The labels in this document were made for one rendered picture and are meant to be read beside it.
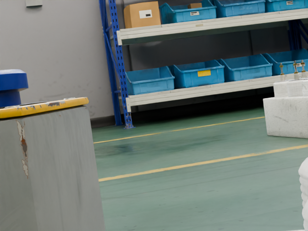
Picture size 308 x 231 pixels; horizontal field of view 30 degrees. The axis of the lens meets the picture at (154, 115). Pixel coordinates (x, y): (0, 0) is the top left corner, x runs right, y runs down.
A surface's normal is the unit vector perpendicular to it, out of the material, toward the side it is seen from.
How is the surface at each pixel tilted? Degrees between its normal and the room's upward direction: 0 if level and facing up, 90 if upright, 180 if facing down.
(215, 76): 94
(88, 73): 90
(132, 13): 88
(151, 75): 86
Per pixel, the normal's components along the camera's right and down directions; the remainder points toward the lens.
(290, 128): -0.94, 0.15
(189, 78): 0.22, 0.09
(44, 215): 0.96, -0.11
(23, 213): -0.23, 0.08
